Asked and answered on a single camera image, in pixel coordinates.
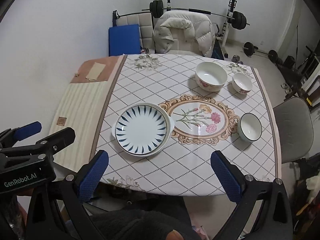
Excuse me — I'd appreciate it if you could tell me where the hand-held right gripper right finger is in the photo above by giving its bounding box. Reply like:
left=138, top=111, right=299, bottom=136
left=210, top=151, right=293, bottom=240

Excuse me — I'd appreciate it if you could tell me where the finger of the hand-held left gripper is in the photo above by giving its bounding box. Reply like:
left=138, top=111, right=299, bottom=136
left=0, top=127, right=76, bottom=160
left=0, top=121, right=42, bottom=148

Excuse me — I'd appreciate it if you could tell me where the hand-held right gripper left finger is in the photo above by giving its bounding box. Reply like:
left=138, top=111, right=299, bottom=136
left=26, top=149, right=110, bottom=240

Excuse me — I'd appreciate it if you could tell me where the dark rimmed white bowl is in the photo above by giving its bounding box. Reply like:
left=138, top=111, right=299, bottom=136
left=237, top=113, right=262, bottom=142

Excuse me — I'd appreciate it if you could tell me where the blue striped white plate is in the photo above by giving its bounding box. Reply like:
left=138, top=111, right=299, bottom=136
left=115, top=105, right=167, bottom=154

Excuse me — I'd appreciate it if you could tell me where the white plate with ear handles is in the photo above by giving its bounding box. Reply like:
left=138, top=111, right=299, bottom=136
left=112, top=102, right=175, bottom=157

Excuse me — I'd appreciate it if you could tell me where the small floral white bowl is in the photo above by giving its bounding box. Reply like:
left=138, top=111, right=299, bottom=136
left=232, top=73, right=253, bottom=95

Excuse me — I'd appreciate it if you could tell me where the large floral white bowl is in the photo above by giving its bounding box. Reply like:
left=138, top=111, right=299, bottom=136
left=195, top=61, right=228, bottom=92

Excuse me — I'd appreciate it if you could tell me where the long barbell with black plates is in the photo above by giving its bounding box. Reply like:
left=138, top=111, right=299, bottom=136
left=142, top=0, right=250, bottom=30

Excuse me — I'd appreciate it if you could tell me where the person's right hand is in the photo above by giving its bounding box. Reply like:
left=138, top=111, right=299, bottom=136
left=166, top=229, right=184, bottom=240

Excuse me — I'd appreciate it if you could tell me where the beige striped cloth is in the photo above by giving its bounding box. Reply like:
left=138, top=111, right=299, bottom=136
left=49, top=80, right=113, bottom=170

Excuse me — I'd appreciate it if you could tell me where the diamond patterned floral tablecloth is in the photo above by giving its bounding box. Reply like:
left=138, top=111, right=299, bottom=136
left=90, top=54, right=283, bottom=197

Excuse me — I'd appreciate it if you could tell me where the person's fleece clothing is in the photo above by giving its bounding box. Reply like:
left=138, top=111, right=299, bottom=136
left=89, top=209, right=200, bottom=240

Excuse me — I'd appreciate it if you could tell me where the beige paper napkin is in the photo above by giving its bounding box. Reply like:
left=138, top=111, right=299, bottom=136
left=86, top=63, right=105, bottom=81

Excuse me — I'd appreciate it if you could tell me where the grey chair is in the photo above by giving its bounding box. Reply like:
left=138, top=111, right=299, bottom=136
left=272, top=97, right=314, bottom=165

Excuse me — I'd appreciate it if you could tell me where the brown cloth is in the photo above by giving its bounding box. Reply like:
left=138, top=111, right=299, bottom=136
left=70, top=56, right=124, bottom=84

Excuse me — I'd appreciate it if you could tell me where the blue folded mat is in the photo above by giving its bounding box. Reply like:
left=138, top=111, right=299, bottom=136
left=108, top=24, right=142, bottom=56

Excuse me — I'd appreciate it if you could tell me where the black exercise machine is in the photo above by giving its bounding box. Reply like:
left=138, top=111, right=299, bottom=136
left=277, top=45, right=320, bottom=100

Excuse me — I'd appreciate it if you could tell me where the short barbell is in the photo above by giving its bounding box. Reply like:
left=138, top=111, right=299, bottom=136
left=243, top=41, right=278, bottom=63

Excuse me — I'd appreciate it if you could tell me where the white barbell rack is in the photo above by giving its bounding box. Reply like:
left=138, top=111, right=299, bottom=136
left=165, top=0, right=237, bottom=58

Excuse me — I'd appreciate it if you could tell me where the beige tufted padded chair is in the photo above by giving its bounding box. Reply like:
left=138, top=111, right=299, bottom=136
left=117, top=12, right=153, bottom=54

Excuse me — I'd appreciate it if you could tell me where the white down jacket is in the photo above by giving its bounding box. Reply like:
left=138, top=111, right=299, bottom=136
left=153, top=11, right=216, bottom=58

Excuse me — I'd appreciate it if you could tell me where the black metal frame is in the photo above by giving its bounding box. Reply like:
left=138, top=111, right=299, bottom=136
left=112, top=10, right=150, bottom=27

